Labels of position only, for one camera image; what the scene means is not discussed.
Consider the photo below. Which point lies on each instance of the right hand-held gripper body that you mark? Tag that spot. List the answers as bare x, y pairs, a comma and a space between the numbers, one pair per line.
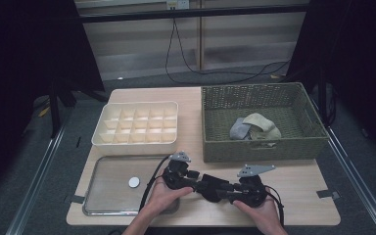
253, 192

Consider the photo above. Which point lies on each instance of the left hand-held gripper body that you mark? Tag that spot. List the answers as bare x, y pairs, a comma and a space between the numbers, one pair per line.
176, 178

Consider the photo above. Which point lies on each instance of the black sock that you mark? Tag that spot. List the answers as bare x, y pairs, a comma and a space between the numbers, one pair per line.
212, 181

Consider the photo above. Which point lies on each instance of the cream divided storage box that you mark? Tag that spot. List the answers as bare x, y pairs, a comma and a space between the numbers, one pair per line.
137, 148

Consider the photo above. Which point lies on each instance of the grey sock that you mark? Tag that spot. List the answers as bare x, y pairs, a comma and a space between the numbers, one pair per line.
239, 130

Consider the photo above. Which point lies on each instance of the clear plastic lid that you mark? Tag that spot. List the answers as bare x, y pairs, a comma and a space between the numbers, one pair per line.
111, 189

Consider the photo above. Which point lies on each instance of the cream sock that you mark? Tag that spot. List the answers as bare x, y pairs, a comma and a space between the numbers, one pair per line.
264, 125

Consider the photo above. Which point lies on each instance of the green woven basket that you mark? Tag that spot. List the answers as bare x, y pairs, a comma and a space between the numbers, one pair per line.
290, 107

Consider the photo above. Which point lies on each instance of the person's left hand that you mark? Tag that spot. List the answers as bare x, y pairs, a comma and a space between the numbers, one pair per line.
163, 199

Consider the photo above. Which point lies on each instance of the person's right hand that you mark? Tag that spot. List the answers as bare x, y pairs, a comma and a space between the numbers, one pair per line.
264, 215

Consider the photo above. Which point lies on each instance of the grey tape piece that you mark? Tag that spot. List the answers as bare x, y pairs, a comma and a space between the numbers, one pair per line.
76, 198
328, 194

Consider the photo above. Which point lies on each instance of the black tape strip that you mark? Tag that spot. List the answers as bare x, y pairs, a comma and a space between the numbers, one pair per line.
78, 142

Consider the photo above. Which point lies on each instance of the black metal stand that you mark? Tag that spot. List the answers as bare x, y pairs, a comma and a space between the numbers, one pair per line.
55, 111

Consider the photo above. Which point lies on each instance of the yellow tape scrap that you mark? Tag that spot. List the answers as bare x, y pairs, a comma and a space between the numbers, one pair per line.
44, 111

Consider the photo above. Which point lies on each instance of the black horizontal bar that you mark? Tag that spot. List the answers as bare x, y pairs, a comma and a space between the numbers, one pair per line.
192, 13

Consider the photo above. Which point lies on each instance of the black curtain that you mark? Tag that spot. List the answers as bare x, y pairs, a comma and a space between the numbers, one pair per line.
19, 65
355, 65

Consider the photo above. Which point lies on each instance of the metal floor rail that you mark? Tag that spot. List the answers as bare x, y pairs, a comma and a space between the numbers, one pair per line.
36, 189
355, 176

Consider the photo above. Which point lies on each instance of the beige vertical post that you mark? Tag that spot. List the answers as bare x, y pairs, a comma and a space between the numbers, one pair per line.
200, 39

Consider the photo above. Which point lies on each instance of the white wall outlet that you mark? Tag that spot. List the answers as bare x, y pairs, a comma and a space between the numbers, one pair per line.
178, 4

